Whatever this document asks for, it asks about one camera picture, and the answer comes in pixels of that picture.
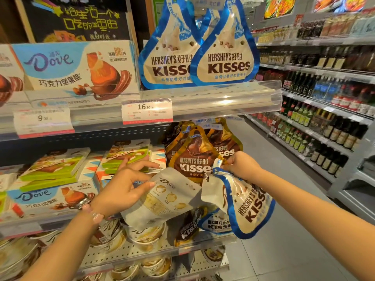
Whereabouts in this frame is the person's left hand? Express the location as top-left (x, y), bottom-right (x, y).
top-left (91, 156), bottom-right (161, 218)

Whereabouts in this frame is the person's right hand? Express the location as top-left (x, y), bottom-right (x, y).
top-left (221, 151), bottom-right (262, 182)

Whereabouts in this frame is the white chocolate pouch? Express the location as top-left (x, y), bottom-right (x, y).
top-left (121, 167), bottom-right (206, 232)

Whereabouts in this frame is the blue-edged white candy bag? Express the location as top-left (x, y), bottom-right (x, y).
top-left (138, 0), bottom-right (203, 90)
top-left (190, 0), bottom-right (261, 87)
top-left (201, 159), bottom-right (276, 240)

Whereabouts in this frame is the person's left forearm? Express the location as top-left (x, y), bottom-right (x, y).
top-left (19, 212), bottom-right (103, 281)

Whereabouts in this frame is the person's right forearm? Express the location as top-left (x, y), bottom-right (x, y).
top-left (255, 168), bottom-right (375, 271)

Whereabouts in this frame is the gold brown candy bag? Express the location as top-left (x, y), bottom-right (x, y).
top-left (168, 126), bottom-right (220, 185)
top-left (162, 122), bottom-right (189, 161)
top-left (205, 118), bottom-right (244, 162)

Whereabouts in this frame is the triangle pattern chocolate box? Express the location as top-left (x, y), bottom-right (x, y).
top-left (149, 144), bottom-right (168, 173)
top-left (79, 151), bottom-right (106, 180)

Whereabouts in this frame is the green chocolate box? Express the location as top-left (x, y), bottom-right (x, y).
top-left (100, 144), bottom-right (152, 169)
top-left (20, 156), bottom-right (90, 182)
top-left (18, 176), bottom-right (86, 193)

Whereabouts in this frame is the small blue-edged candy bag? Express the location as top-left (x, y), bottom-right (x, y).
top-left (197, 208), bottom-right (234, 235)

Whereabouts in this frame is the dark brown candy bag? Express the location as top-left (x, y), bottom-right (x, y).
top-left (175, 208), bottom-right (206, 247)

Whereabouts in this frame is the white red price tag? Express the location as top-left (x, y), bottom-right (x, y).
top-left (121, 98), bottom-right (174, 125)
top-left (13, 108), bottom-right (75, 140)

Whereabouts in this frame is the row of green glass bottles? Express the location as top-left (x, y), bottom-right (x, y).
top-left (279, 97), bottom-right (369, 152)

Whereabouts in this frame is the row of dark wine bottles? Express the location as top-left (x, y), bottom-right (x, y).
top-left (252, 113), bottom-right (350, 176)

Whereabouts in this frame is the light blue chocolate box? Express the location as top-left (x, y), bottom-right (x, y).
top-left (12, 40), bottom-right (140, 100)
top-left (7, 177), bottom-right (101, 215)

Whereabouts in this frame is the grey store shelving unit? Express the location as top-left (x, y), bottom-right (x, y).
top-left (244, 9), bottom-right (375, 226)

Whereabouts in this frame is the row of red-capped bottles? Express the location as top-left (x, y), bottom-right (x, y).
top-left (254, 69), bottom-right (375, 116)

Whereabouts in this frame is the row of dark sauce bottles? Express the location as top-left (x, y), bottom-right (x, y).
top-left (259, 46), bottom-right (375, 74)

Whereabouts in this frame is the food photo poster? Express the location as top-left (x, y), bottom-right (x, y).
top-left (313, 0), bottom-right (368, 14)
top-left (264, 0), bottom-right (297, 20)

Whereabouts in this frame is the row of sauce jars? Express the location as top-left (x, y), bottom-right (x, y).
top-left (253, 13), bottom-right (375, 42)

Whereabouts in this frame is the white brown chocolate box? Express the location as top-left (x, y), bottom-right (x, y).
top-left (0, 44), bottom-right (26, 108)

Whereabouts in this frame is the black chalkboard sign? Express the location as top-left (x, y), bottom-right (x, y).
top-left (14, 0), bottom-right (131, 44)

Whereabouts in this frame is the pink bead bracelet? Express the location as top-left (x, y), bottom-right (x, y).
top-left (82, 203), bottom-right (105, 225)

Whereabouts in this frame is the silver wrist bracelet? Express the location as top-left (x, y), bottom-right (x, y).
top-left (75, 194), bottom-right (96, 210)

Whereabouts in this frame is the clear plastic shelf rail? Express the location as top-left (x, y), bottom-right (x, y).
top-left (0, 80), bottom-right (283, 135)

